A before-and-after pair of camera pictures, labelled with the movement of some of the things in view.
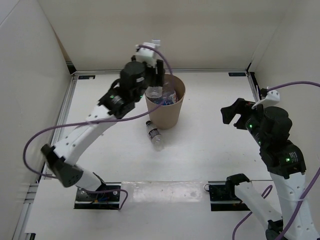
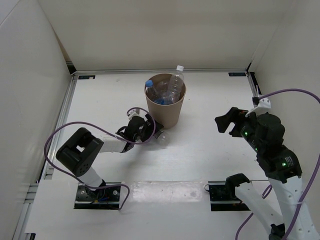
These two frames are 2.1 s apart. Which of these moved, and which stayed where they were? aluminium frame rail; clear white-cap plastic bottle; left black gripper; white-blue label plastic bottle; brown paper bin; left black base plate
Moved: clear white-cap plastic bottle; left black gripper
Stayed: brown paper bin; white-blue label plastic bottle; aluminium frame rail; left black base plate
